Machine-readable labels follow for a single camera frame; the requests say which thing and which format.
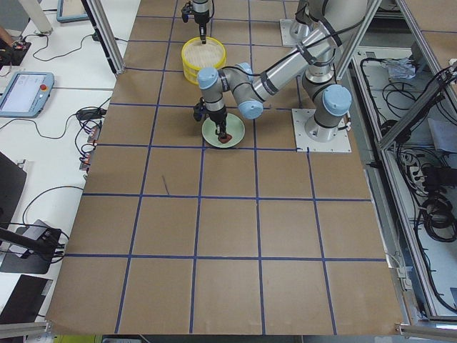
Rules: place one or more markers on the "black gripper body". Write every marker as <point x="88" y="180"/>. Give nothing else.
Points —
<point x="201" y="17"/>
<point x="217" y="118"/>

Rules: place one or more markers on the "brown bun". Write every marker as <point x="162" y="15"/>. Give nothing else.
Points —
<point x="224" y="139"/>

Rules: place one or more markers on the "yellow top steamer layer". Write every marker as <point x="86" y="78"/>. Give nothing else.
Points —
<point x="197" y="55"/>

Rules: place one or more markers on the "yellow steamer layer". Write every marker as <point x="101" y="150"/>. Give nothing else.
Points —
<point x="190" y="74"/>
<point x="197" y="55"/>

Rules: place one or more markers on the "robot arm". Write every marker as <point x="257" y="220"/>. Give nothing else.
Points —
<point x="330" y="24"/>
<point x="202" y="12"/>

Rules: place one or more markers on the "yellow bottom steamer layer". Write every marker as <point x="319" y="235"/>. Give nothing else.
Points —
<point x="190" y="74"/>

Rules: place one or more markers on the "light green plate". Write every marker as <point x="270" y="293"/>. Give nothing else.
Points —
<point x="234" y="127"/>

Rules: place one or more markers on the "teach pendant with screen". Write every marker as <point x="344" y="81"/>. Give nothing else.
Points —
<point x="26" y="94"/>

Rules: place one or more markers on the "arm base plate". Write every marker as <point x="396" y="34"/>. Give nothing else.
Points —
<point x="310" y="137"/>
<point x="292" y="32"/>

